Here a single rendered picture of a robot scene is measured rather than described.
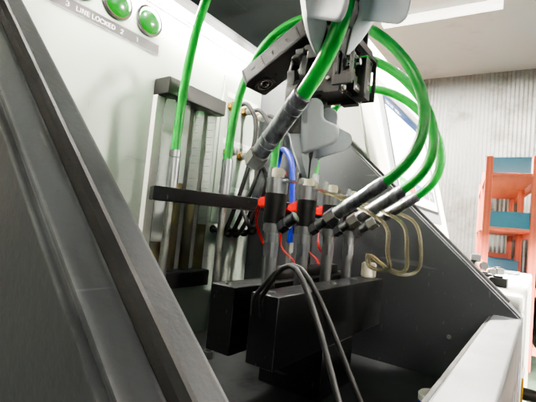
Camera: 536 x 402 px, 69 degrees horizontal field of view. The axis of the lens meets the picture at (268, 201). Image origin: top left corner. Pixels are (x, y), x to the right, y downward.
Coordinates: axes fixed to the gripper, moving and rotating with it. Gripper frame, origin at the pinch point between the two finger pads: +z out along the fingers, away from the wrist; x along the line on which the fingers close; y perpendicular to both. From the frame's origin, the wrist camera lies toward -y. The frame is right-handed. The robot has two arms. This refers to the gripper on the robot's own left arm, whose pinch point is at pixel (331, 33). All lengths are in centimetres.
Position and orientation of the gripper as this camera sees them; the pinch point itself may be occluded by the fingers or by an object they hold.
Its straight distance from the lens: 35.8
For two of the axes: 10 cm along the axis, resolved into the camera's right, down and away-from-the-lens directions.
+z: -1.4, 7.4, 6.6
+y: 3.2, 6.7, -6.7
